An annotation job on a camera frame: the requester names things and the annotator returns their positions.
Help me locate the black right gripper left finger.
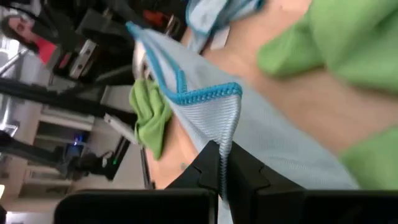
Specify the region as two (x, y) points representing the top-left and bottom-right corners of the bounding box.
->
(166, 140), (221, 224)

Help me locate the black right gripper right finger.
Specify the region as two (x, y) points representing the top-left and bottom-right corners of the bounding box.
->
(226, 141), (305, 224)

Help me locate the light blue microfiber towel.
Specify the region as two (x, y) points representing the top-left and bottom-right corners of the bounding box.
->
(185, 0), (265, 54)
(126, 21), (360, 224)

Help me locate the person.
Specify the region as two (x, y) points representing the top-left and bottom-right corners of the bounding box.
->
(0, 14), (58, 65)

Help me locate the white paper tag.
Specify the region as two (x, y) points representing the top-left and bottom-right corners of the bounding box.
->
(211, 26), (231, 50)

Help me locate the black aluminium table frame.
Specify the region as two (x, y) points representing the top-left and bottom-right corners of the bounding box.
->
(0, 76), (156, 190)

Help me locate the silver aluminium bracket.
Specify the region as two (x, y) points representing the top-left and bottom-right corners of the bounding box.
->
(103, 113), (139, 144)

